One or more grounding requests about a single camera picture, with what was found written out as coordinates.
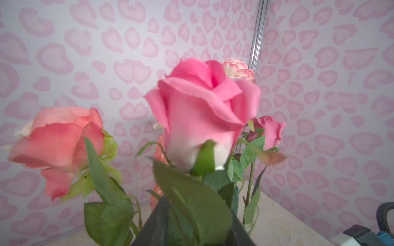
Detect magenta rose stem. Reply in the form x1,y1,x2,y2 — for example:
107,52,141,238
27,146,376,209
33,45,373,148
240,115,286,234

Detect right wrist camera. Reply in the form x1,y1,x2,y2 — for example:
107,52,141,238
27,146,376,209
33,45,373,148
331,224,394,246

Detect salmon pink rose stem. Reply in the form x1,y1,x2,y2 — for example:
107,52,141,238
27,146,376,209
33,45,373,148
8,107,141,246

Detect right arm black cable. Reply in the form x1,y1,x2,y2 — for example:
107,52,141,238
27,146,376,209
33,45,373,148
376,202,394,236

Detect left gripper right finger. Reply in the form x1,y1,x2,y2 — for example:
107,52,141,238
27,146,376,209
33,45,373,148
229,212,255,246

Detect hot pink rose stem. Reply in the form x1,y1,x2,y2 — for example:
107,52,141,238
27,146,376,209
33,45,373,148
145,58,260,246

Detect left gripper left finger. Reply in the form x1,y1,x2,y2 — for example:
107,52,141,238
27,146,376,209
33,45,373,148
131,196,170,246

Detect coral rose spray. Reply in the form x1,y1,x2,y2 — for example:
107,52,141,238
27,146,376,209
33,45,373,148
150,123,168,211

